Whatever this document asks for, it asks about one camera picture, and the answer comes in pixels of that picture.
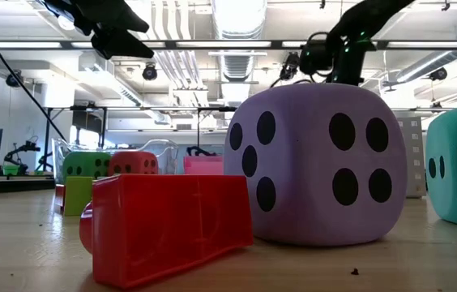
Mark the white perforated basket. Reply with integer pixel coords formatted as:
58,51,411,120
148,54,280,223
398,117,428,199

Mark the lime green small block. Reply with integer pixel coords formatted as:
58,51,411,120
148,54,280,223
63,176,94,217

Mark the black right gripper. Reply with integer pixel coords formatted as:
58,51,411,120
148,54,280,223
333,42,365,85

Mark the large red stepped block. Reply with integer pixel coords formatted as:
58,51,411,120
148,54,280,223
79,174,254,290

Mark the black beam with light strips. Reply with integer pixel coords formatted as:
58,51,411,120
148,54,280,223
0,39,457,51

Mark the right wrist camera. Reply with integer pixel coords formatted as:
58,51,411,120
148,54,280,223
298,32,331,77

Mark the black ceiling spotlight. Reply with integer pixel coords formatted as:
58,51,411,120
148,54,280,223
5,69,23,88
279,51,301,81
142,62,159,81
429,67,448,82

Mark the dark background table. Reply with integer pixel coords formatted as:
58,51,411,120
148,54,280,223
0,174,55,195

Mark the clear plastic bin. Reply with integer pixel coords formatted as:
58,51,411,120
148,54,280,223
52,138,180,176

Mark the pink plastic bin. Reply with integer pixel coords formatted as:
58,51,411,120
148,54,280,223
183,155,225,176

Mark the black metal background frame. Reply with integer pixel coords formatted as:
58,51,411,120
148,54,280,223
40,105,238,159

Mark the silver ceiling air duct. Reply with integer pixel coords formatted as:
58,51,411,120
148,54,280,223
211,0,269,107

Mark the green foam die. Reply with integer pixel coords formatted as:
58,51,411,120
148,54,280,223
62,151,113,179

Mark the purple foam die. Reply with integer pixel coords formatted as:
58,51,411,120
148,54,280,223
223,83,410,247

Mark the small red building block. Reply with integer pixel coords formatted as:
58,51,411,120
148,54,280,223
53,184,66,215

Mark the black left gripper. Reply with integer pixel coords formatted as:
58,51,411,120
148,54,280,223
41,0,156,61

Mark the red foam die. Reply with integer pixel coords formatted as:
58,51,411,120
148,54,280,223
108,150,160,177

